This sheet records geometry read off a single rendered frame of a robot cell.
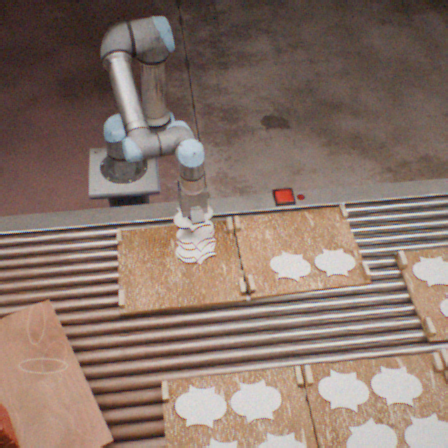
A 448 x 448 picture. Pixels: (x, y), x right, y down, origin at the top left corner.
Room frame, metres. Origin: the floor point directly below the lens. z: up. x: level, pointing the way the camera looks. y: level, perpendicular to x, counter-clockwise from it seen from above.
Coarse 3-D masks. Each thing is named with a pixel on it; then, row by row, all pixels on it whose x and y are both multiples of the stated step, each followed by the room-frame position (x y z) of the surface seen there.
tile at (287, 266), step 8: (280, 256) 1.32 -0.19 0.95; (288, 256) 1.32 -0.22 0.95; (296, 256) 1.32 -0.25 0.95; (272, 264) 1.28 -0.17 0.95; (280, 264) 1.28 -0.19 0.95; (288, 264) 1.28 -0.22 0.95; (296, 264) 1.28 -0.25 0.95; (304, 264) 1.29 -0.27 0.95; (280, 272) 1.25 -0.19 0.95; (288, 272) 1.25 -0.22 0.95; (296, 272) 1.25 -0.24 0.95; (304, 272) 1.25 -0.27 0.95; (296, 280) 1.22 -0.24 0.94
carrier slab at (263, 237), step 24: (264, 216) 1.51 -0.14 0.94; (288, 216) 1.51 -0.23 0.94; (312, 216) 1.51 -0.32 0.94; (336, 216) 1.52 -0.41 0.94; (240, 240) 1.39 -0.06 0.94; (264, 240) 1.40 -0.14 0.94; (288, 240) 1.40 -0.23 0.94; (312, 240) 1.40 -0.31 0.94; (336, 240) 1.40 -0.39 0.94; (264, 264) 1.29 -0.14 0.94; (312, 264) 1.29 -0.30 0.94; (360, 264) 1.30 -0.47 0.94; (264, 288) 1.19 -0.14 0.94; (288, 288) 1.19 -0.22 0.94; (312, 288) 1.19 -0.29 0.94; (336, 288) 1.20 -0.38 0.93
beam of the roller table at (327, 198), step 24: (312, 192) 1.66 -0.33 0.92; (336, 192) 1.66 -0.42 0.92; (360, 192) 1.66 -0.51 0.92; (384, 192) 1.66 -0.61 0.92; (408, 192) 1.67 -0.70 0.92; (432, 192) 1.67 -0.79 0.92; (0, 216) 1.50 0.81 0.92; (24, 216) 1.50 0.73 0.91; (48, 216) 1.51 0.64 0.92; (72, 216) 1.51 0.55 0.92; (96, 216) 1.51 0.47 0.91; (120, 216) 1.51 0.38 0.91; (144, 216) 1.52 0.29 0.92; (168, 216) 1.52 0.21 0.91; (216, 216) 1.53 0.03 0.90
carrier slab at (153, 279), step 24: (144, 240) 1.38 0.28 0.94; (168, 240) 1.39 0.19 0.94; (216, 240) 1.39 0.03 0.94; (120, 264) 1.28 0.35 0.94; (144, 264) 1.28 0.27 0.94; (168, 264) 1.28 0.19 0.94; (192, 264) 1.28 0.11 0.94; (216, 264) 1.29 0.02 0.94; (240, 264) 1.29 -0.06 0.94; (120, 288) 1.18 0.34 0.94; (144, 288) 1.18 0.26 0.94; (168, 288) 1.18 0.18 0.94; (192, 288) 1.18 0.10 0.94; (216, 288) 1.19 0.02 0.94; (120, 312) 1.09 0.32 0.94; (144, 312) 1.09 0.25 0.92
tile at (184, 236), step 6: (210, 222) 1.43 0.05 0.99; (198, 228) 1.40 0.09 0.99; (204, 228) 1.40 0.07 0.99; (210, 228) 1.40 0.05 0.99; (180, 234) 1.37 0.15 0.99; (186, 234) 1.37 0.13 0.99; (192, 234) 1.37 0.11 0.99; (198, 234) 1.37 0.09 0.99; (204, 234) 1.37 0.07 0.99; (180, 240) 1.34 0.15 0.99; (186, 240) 1.35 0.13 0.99; (192, 240) 1.35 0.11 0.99; (198, 240) 1.35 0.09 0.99
